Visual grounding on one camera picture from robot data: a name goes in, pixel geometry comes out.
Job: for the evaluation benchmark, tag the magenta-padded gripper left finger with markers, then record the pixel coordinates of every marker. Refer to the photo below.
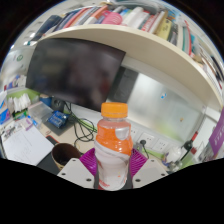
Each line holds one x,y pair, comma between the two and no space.
76,173

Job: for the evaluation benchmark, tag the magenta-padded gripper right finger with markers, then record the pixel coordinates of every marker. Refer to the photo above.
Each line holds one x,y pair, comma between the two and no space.
148,173

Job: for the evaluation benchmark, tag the orange-capped drink bottle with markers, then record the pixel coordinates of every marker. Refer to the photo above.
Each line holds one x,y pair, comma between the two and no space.
113,146

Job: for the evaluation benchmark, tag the brown cup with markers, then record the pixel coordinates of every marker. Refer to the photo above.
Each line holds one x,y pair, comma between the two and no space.
65,153

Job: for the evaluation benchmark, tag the white power socket strip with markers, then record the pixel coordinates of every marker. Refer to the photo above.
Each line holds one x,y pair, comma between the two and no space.
151,140

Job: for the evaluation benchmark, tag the dark bottle with red top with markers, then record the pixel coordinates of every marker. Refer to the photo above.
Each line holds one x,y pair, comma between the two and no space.
189,145

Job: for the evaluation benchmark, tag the blue circuit board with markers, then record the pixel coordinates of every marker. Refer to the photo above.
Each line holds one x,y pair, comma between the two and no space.
58,119

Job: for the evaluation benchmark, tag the white paper notebook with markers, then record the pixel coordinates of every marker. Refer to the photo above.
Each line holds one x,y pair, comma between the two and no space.
25,143

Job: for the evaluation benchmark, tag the clear plastic box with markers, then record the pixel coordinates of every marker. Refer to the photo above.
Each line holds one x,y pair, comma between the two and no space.
40,111

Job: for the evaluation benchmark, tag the purple sign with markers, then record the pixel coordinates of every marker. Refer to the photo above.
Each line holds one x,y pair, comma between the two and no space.
218,135

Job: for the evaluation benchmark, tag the black computer monitor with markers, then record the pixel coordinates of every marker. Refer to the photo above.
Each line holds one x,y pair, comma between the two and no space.
73,70

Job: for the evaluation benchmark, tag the beige bookshelf with books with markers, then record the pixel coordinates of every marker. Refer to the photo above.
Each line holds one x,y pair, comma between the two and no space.
140,36

